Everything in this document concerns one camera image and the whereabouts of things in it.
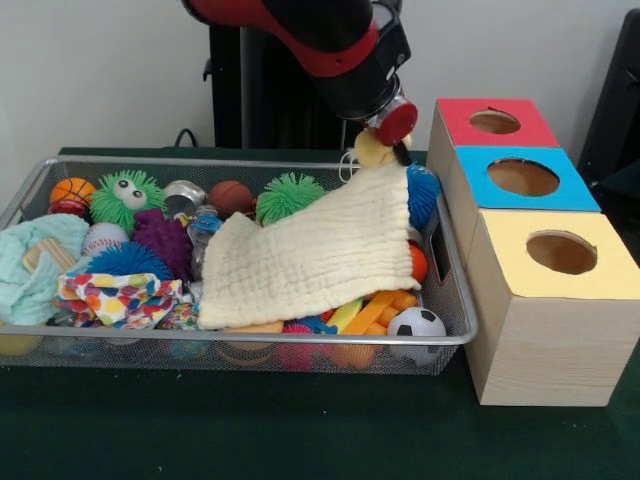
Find small soccer ball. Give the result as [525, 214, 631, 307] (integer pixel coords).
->
[386, 307, 447, 341]

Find white polka dot cloth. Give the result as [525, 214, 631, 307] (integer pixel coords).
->
[53, 272, 184, 330]

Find black upright panel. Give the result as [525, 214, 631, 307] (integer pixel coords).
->
[577, 8, 640, 186]

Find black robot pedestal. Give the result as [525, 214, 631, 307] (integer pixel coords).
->
[202, 0, 404, 151]

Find shallow metal mesh bin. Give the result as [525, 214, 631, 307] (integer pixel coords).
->
[0, 154, 479, 377]

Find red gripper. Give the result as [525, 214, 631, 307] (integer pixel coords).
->
[374, 102, 419, 167]

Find wooden box with three holes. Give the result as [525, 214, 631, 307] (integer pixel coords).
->
[426, 97, 640, 407]

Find green puffer toy with eyes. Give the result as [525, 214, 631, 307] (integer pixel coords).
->
[254, 172, 326, 227]
[89, 169, 169, 236]

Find small orange basketball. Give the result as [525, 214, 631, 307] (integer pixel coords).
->
[49, 177, 98, 207]

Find yellow plush toy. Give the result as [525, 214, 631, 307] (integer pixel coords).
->
[353, 128, 414, 169]

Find purple spiky rubber toy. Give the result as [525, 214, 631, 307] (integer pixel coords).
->
[132, 208, 194, 281]

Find cream muslin cloth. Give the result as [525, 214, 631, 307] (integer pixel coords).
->
[197, 152, 422, 331]

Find large blue puffer ball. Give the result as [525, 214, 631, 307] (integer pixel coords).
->
[405, 163, 442, 231]

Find mint green cloth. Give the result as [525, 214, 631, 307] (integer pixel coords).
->
[0, 213, 91, 326]

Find dark green table cloth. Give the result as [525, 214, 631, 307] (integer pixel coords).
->
[0, 145, 640, 480]
[588, 158, 640, 201]

